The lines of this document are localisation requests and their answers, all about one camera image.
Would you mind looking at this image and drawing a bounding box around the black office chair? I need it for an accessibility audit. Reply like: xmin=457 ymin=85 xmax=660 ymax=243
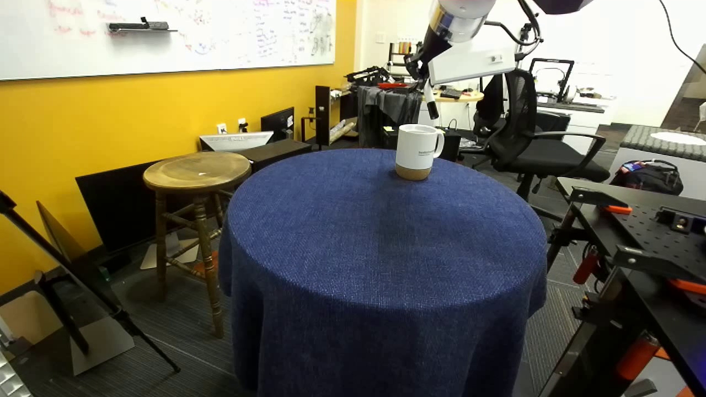
xmin=475 ymin=66 xmax=614 ymax=203

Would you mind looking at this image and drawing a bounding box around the black camera tripod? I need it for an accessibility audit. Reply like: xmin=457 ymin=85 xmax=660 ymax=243
xmin=0 ymin=190 xmax=183 ymax=372

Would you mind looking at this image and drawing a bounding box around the small black screen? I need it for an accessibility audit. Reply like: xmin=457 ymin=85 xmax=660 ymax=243
xmin=259 ymin=105 xmax=298 ymax=143

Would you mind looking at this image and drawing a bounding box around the black computer monitor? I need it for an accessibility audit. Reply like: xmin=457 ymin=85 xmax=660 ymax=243
xmin=528 ymin=55 xmax=579 ymax=102

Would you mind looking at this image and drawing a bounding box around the white tray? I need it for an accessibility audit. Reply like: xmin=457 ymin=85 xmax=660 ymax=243
xmin=196 ymin=129 xmax=276 ymax=154

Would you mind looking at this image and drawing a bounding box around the white marker with black cap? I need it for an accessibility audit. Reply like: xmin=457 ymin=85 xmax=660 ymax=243
xmin=418 ymin=80 xmax=436 ymax=125

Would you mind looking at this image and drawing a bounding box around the blue tablecloth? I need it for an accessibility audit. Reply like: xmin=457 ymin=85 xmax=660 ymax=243
xmin=216 ymin=146 xmax=550 ymax=397

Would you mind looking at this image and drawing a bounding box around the black whiteboard eraser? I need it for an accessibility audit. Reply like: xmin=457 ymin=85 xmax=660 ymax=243
xmin=109 ymin=14 xmax=178 ymax=35

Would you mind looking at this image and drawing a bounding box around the black upright speaker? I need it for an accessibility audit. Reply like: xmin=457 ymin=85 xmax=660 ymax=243
xmin=313 ymin=84 xmax=334 ymax=148

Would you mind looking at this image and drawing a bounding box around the white mug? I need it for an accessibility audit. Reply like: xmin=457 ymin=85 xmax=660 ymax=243
xmin=392 ymin=121 xmax=447 ymax=182

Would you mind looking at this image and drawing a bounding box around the whiteboard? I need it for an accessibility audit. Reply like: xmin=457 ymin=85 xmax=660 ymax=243
xmin=0 ymin=0 xmax=340 ymax=84

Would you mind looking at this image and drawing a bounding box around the round wooden stool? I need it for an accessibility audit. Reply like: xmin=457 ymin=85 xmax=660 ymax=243
xmin=141 ymin=150 xmax=254 ymax=339

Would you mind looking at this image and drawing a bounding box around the black flat panel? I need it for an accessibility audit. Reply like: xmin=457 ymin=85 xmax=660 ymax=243
xmin=241 ymin=139 xmax=316 ymax=174
xmin=74 ymin=157 xmax=223 ymax=255

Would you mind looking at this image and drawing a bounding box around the black bag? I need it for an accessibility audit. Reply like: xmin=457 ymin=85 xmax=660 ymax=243
xmin=610 ymin=157 xmax=687 ymax=196

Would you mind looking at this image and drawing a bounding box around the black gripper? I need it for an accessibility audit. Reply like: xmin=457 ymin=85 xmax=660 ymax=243
xmin=403 ymin=23 xmax=454 ymax=121

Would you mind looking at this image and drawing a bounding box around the dark cloth covered table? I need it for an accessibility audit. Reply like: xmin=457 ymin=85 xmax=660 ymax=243
xmin=356 ymin=82 xmax=425 ymax=150

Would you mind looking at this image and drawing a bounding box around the black workbench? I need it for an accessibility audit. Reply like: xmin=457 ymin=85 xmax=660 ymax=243
xmin=538 ymin=174 xmax=706 ymax=397

